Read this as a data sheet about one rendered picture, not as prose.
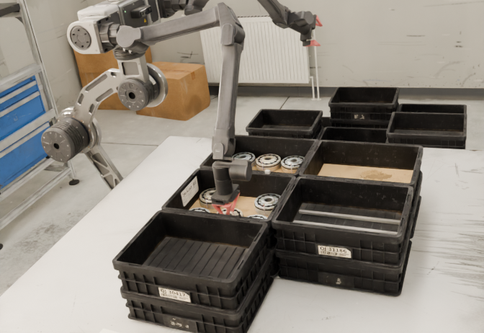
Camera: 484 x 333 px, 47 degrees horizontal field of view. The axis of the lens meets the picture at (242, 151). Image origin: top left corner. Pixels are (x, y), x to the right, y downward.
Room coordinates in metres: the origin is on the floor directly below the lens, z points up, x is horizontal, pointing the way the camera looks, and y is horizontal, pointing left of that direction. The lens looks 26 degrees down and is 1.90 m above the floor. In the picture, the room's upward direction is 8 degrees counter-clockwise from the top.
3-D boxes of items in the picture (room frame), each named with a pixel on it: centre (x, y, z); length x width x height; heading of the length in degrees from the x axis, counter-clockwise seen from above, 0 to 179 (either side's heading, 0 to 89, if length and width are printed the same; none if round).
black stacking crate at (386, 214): (1.52, -0.30, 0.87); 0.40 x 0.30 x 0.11; 65
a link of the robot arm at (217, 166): (1.64, 0.07, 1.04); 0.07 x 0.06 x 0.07; 66
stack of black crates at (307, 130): (3.04, -0.28, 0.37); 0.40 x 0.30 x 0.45; 66
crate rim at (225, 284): (1.42, 0.19, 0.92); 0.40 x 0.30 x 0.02; 65
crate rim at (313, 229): (1.52, -0.30, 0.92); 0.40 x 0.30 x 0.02; 65
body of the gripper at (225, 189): (1.64, 0.08, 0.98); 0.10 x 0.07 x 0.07; 154
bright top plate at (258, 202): (1.71, -0.07, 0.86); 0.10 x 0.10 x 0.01
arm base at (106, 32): (2.03, 0.41, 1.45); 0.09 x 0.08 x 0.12; 156
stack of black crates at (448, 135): (2.72, -1.01, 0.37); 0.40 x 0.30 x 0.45; 66
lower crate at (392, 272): (1.52, -0.30, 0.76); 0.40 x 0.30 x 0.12; 65
